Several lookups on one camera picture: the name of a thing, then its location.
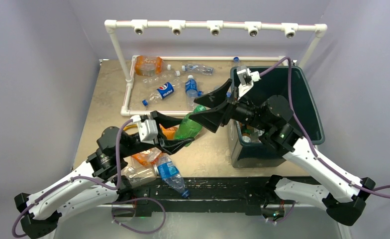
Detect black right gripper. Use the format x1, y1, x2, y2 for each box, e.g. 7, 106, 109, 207
189, 79, 270, 132

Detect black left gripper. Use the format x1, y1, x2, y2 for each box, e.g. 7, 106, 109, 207
119, 112, 194, 158

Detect small orange bottle amber cap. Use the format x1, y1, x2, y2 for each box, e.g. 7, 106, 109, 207
160, 125, 178, 140

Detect green plastic bottle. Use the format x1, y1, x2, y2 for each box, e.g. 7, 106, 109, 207
174, 105, 207, 139

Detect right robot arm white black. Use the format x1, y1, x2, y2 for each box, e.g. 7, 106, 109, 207
191, 79, 375, 226

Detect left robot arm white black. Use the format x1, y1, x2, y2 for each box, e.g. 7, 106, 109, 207
11, 111, 194, 239

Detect dark green plastic bin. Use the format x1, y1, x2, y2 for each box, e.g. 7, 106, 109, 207
226, 66, 325, 168

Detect clear bottle blue label right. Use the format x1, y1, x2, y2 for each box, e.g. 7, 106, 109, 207
197, 86, 221, 100

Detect large orange label crushed bottle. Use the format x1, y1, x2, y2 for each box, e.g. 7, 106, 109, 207
131, 147, 162, 166

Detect blue label bottle upright centre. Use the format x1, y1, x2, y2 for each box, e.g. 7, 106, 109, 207
185, 75, 198, 111

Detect yellow black pliers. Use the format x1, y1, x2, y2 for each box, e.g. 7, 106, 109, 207
123, 124, 138, 131

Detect blue label water bottle front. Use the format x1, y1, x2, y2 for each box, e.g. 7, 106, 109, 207
157, 153, 190, 199

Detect clear crushed bottle back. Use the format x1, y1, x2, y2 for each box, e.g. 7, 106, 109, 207
181, 63, 214, 76

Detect clear crushed bottle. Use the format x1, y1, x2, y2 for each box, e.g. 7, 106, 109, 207
181, 63, 214, 76
121, 165, 159, 189

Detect clear Pepsi bottle blue cap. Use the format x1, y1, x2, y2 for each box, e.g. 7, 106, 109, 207
142, 82, 175, 106

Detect clear crushed bottle front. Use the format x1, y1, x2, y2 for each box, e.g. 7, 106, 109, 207
121, 165, 159, 189

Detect clear bottle white cap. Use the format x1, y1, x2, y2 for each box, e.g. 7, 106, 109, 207
142, 64, 182, 87

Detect orange label bottle far corner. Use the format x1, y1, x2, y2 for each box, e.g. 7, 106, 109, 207
135, 55, 164, 76

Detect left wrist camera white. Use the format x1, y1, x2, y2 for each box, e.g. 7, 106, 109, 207
130, 115, 158, 144

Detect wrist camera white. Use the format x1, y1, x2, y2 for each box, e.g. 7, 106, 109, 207
130, 115, 158, 144
236, 66, 261, 99

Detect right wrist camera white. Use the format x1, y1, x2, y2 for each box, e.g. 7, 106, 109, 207
236, 66, 261, 99

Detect purple cable loop below table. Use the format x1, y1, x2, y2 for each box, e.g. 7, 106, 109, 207
111, 197, 166, 235

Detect white PVC pipe frame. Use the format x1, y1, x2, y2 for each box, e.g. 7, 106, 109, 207
104, 19, 328, 117

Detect black table front rail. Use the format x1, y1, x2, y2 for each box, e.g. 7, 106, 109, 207
113, 176, 291, 217

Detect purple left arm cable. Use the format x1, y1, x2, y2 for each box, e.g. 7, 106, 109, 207
11, 119, 135, 239

